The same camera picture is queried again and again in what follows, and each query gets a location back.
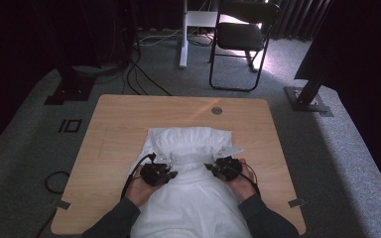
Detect white pleated skirt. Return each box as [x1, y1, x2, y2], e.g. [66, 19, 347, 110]
[128, 126, 253, 238]

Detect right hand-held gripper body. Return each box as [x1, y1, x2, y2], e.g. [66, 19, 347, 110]
[211, 146, 245, 182]

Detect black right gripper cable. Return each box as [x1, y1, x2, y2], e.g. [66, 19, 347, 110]
[238, 161, 262, 196]

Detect dark curtain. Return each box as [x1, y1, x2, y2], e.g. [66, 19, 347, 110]
[270, 0, 326, 42]

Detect person's left hand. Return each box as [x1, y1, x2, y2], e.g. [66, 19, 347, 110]
[125, 164, 164, 208]

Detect white desk frame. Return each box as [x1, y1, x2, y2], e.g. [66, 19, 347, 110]
[179, 0, 220, 69]

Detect white floor cable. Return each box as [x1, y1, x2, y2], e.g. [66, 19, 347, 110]
[138, 27, 184, 48]

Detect black folding chair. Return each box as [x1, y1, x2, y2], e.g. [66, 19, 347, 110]
[208, 0, 282, 93]

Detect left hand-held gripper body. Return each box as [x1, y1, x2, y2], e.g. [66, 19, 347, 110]
[140, 152, 174, 187]

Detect black stand with square base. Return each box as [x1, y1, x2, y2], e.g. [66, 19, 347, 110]
[44, 63, 97, 106]

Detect black floor cables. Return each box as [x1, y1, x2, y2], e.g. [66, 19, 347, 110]
[121, 31, 174, 97]

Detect black cable loop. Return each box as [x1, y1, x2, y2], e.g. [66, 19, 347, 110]
[44, 170, 71, 195]

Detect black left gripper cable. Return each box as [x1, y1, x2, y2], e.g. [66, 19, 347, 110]
[120, 152, 157, 200]

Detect person's right hand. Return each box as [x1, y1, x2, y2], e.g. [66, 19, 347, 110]
[225, 158, 258, 203]

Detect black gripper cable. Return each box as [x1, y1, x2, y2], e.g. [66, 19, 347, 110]
[238, 161, 262, 196]
[120, 152, 157, 200]

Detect black stand with grey base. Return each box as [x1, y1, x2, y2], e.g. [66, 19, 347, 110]
[284, 75, 334, 118]

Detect grey tape strip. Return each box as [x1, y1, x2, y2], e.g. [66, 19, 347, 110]
[56, 199, 72, 211]
[287, 197, 308, 209]

